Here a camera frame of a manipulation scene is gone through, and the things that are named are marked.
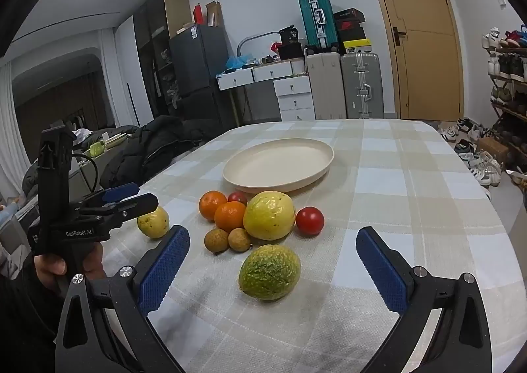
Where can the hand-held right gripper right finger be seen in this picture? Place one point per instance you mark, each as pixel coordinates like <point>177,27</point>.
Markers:
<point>381,270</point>

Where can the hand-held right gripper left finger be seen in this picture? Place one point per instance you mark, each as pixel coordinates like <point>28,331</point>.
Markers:
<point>164,270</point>

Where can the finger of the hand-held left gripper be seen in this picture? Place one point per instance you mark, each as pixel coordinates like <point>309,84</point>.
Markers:
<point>134,205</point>
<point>119,192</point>

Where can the small yellow guava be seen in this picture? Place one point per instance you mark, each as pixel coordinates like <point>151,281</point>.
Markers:
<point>154,225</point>

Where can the orange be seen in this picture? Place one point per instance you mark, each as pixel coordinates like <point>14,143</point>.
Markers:
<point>212,203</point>
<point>229,217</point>

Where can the red tomato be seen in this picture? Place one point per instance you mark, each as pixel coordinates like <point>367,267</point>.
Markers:
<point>309,220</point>
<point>238,197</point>

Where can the green yellow guava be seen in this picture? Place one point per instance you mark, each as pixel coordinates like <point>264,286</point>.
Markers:
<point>269,272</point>

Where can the large yellow guava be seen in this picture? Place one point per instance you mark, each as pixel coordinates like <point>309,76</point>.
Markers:
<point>269,215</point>

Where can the cream round plate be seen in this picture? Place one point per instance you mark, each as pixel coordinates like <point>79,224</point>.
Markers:
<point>278,165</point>

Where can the person's left forearm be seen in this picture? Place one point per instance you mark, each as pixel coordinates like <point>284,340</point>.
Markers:
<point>24,323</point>

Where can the person's left hand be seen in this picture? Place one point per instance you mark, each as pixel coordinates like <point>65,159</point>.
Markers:
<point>48,267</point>

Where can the green object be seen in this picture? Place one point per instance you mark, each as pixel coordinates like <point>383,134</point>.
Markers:
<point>96,148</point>

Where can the black jacket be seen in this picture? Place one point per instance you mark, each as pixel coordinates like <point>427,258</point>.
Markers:
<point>152,146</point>

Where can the brown longan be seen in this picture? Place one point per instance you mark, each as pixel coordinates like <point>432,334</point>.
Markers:
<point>239,239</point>
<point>216,240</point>

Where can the checked tablecloth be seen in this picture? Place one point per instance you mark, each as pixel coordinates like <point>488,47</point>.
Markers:
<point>370,200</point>

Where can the brown curtain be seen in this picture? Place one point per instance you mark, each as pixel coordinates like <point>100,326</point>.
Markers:
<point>53,105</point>

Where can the white wardrobe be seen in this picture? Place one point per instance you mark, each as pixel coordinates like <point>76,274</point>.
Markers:
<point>127,76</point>

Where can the group of shoes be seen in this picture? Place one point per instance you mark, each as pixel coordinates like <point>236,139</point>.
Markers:
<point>477,159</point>

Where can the dark glass cabinet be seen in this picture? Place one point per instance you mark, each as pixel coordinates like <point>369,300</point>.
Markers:
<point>152,48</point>

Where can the dark grey refrigerator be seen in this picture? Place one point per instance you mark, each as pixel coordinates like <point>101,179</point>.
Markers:
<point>197,64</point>

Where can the brown cardboard box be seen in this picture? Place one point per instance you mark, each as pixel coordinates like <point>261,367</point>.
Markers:
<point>493,148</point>

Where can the white desk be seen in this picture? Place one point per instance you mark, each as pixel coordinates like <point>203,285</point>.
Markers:
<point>247,76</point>

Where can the blue plastic bag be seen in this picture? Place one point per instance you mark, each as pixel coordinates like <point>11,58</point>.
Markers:
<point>238,62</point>

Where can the silver suitcase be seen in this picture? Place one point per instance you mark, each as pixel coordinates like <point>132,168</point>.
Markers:
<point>362,85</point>

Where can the beige suitcase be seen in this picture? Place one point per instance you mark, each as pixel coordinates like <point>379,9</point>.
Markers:
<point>325,87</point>

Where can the white drawer cabinet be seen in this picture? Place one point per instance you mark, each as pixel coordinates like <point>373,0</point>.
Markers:
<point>294,99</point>

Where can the grey curved tube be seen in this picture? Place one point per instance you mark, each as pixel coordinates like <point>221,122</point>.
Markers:
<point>247,39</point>

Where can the wooden door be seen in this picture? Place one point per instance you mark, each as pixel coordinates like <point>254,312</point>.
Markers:
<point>424,68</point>

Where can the yellow black shoe box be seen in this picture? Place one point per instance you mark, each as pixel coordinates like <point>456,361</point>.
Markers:
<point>356,46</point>

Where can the shoe rack with shoes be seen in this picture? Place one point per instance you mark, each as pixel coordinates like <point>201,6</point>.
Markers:
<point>508,81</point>

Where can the red black shoe box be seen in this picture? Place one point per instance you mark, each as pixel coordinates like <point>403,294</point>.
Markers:
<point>350,31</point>

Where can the teal suitcase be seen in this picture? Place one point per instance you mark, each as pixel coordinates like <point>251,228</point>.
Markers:
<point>317,19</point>

